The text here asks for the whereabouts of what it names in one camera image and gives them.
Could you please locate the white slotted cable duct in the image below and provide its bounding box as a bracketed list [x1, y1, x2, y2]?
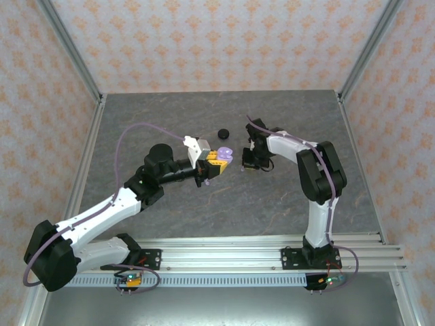
[67, 274, 309, 288]

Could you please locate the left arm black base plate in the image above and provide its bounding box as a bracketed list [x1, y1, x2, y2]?
[111, 249, 162, 271]

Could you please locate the aluminium mounting beam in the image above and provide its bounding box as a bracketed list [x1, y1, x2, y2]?
[40, 234, 408, 272]

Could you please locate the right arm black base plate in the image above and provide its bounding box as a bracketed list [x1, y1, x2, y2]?
[280, 247, 341, 271]

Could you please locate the grey metal sheet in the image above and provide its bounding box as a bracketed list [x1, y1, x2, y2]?
[37, 287, 407, 326]

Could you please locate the aluminium table side rail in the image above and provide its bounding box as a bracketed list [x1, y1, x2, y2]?
[56, 96, 108, 238]
[334, 90, 388, 245]

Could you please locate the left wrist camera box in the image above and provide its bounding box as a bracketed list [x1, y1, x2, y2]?
[183, 135, 211, 170]

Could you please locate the aluminium frame post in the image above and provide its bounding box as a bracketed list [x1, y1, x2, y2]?
[35, 0, 106, 103]
[336, 0, 405, 103]

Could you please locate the purple earbud charging case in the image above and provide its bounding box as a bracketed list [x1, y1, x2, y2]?
[216, 145, 234, 164]

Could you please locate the aluminium frame leg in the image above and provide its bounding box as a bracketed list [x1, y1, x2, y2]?
[16, 290, 48, 326]
[389, 271, 425, 326]

